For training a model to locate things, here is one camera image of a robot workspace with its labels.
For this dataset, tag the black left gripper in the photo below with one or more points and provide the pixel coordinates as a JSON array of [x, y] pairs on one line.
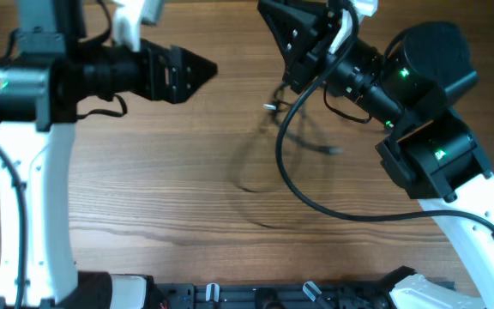
[[175, 88]]

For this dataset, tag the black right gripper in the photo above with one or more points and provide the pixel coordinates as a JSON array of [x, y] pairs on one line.
[[309, 57]]

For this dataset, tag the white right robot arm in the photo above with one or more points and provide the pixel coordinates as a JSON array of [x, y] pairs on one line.
[[429, 152]]

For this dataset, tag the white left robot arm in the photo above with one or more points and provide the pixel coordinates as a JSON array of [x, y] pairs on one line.
[[50, 65]]

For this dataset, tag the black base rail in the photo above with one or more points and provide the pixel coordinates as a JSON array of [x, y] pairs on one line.
[[302, 296]]

